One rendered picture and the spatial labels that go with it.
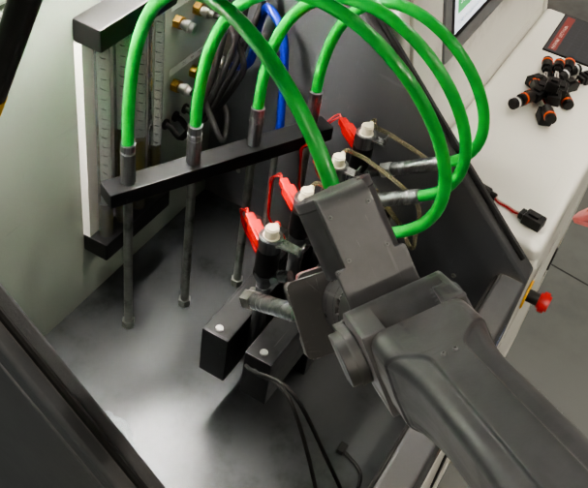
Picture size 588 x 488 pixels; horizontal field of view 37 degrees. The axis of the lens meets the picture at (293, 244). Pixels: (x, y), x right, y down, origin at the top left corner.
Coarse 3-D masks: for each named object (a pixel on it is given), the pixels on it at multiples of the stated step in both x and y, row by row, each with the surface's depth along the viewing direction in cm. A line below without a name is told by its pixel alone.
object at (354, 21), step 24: (240, 0) 92; (264, 0) 91; (312, 0) 87; (216, 24) 96; (360, 24) 87; (216, 48) 98; (384, 48) 87; (408, 72) 87; (192, 120) 106; (432, 120) 89; (192, 144) 108; (432, 216) 96
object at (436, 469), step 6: (438, 456) 123; (444, 456) 144; (438, 462) 133; (444, 462) 146; (432, 468) 123; (438, 468) 146; (432, 474) 135; (438, 474) 149; (426, 480) 125; (432, 480) 148; (426, 486) 135; (432, 486) 151
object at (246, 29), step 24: (168, 0) 82; (216, 0) 75; (144, 24) 88; (240, 24) 74; (264, 48) 72; (288, 72) 72; (288, 96) 71; (312, 120) 71; (120, 144) 103; (312, 144) 71
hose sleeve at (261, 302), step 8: (256, 296) 89; (264, 296) 88; (272, 296) 88; (256, 304) 89; (264, 304) 88; (272, 304) 87; (280, 304) 86; (288, 304) 85; (264, 312) 88; (272, 312) 86; (280, 312) 85; (288, 312) 84
